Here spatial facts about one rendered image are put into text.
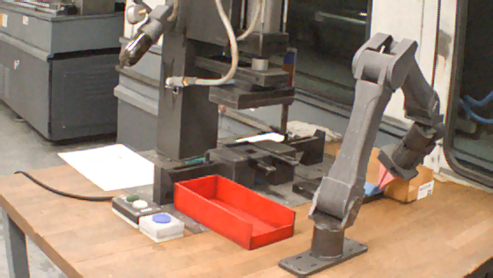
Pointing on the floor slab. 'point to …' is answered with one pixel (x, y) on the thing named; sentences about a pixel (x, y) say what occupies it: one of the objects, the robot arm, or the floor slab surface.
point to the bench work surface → (390, 250)
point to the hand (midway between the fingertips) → (380, 186)
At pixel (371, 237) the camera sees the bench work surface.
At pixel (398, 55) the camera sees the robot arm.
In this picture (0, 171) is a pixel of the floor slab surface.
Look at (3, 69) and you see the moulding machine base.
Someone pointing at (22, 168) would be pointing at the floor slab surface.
